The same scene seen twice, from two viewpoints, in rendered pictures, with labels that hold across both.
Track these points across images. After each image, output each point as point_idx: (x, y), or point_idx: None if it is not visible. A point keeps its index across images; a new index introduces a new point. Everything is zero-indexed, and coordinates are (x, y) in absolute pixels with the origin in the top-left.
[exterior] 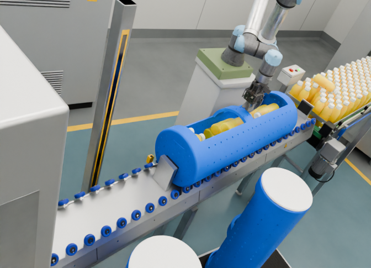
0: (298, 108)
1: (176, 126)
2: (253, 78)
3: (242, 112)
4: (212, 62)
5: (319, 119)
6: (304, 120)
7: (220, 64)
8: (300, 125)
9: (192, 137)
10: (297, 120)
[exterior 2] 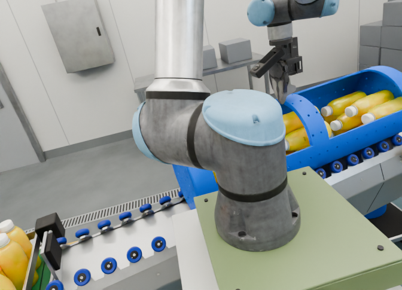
0: (59, 263)
1: (397, 78)
2: (191, 217)
3: (292, 97)
4: (337, 192)
5: (36, 249)
6: (66, 259)
7: (309, 189)
8: (107, 226)
9: (371, 67)
10: (84, 256)
